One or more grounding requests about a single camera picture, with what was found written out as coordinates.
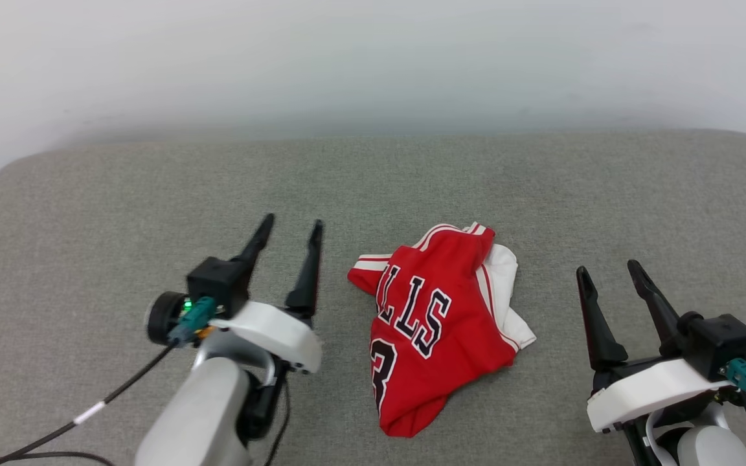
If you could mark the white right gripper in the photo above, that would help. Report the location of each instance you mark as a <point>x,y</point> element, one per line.
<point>651,388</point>

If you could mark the teal left camera connector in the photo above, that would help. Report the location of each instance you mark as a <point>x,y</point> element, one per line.
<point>193,318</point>

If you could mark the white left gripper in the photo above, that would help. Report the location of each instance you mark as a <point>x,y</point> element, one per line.
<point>276,333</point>

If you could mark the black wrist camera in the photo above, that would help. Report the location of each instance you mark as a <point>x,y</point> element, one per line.
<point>217,281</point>
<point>723,343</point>

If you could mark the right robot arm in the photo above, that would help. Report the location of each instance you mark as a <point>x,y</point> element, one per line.
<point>710,448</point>

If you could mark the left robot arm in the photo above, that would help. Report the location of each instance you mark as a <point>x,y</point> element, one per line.
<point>198,414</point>

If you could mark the red basketball jersey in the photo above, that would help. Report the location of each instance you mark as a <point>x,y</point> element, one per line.
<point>438,349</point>

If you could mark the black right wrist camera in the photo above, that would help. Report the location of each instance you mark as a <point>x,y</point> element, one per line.
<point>723,343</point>

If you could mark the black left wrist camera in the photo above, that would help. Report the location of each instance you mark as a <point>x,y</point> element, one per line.
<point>217,281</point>

